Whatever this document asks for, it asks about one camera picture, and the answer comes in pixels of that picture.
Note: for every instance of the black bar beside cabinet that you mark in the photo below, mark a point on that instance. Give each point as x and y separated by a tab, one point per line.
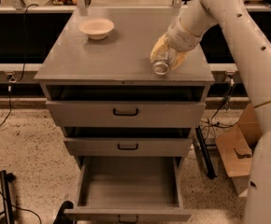
210	170

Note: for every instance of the grey bottom drawer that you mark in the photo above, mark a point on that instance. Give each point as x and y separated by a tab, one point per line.
129	190

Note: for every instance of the grey top drawer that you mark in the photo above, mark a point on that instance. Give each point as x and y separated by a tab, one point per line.
127	106

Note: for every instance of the black stand lower left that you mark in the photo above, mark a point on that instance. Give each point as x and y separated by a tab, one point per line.
8	206

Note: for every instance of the grey drawer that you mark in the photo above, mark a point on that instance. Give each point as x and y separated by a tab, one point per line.
127	106
142	142
129	190

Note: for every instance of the white bowl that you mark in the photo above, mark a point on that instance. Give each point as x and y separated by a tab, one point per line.
96	29

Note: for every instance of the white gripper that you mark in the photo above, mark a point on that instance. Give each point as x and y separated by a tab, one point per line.
181	37

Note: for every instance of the cardboard box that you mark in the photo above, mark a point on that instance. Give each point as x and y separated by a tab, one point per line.
236	149

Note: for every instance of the grey middle drawer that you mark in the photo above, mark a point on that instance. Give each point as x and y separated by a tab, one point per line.
142	142

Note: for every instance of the grey drawer cabinet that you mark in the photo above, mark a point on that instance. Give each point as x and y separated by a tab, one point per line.
121	59

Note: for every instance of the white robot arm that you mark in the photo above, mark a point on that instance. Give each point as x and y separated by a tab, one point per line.
251	51

